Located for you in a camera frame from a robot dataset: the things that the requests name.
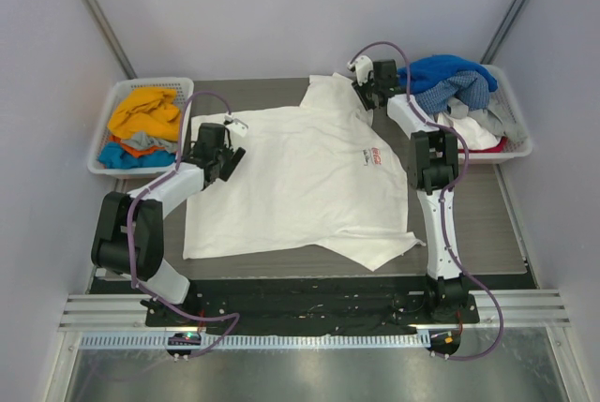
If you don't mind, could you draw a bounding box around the blue t-shirt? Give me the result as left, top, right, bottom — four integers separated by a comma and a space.
397, 54, 498, 94

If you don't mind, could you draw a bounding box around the blue checkered cloth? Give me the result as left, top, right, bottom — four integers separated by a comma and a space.
414, 70, 498, 114

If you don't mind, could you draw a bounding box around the white t-shirt red print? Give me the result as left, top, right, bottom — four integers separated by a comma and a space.
183, 74, 418, 271

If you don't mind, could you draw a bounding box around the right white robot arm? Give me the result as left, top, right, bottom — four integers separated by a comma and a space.
348, 55, 469, 323

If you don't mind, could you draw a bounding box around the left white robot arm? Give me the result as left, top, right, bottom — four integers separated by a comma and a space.
91, 116, 249, 322

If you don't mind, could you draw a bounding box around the yellow t-shirt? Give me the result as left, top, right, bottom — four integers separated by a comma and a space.
107, 86, 181, 141

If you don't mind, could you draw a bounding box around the left white plastic basket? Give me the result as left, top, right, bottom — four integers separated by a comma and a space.
87, 77, 194, 180

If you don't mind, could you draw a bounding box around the white plastic basket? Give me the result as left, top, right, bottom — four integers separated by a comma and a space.
470, 65, 533, 165
87, 77, 194, 180

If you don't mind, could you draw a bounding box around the grey shirt left basket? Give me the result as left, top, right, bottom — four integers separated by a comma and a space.
122, 131, 177, 154

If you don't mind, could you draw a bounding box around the orange shirt left basket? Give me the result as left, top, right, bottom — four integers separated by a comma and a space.
109, 134, 165, 158

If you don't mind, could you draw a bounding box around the grey t-shirt in basket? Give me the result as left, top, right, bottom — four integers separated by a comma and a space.
444, 97, 524, 141

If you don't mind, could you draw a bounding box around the teal t-shirt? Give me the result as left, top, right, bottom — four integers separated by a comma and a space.
97, 141, 175, 170

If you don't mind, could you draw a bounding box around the white shirt in basket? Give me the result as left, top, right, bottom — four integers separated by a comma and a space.
436, 112, 501, 151

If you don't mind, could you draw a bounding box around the red shirt in basket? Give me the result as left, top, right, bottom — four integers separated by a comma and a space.
469, 137, 508, 154

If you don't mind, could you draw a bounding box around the right white plastic basket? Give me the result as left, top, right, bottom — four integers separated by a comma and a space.
470, 65, 533, 165

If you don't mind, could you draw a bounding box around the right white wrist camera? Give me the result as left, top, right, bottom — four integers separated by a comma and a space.
347, 55, 373, 86

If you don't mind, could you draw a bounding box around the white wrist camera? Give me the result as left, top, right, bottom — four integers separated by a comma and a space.
223, 113, 249, 138
347, 55, 373, 86

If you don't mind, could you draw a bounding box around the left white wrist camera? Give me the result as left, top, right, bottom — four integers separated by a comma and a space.
223, 113, 249, 138

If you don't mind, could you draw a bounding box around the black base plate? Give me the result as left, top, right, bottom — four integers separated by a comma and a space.
144, 276, 480, 336

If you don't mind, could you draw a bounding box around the right aluminium corner post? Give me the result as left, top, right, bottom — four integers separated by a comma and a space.
480, 0, 530, 65

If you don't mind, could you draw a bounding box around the aluminium corner post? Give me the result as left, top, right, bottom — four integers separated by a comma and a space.
82, 0, 138, 79
480, 0, 530, 65

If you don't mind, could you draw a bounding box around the left aluminium corner post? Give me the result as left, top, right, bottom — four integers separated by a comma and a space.
82, 0, 138, 79

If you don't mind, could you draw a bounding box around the slotted cable duct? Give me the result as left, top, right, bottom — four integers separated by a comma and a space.
80, 331, 430, 350

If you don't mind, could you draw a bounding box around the aluminium rail frame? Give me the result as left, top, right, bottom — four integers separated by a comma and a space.
59, 274, 569, 332

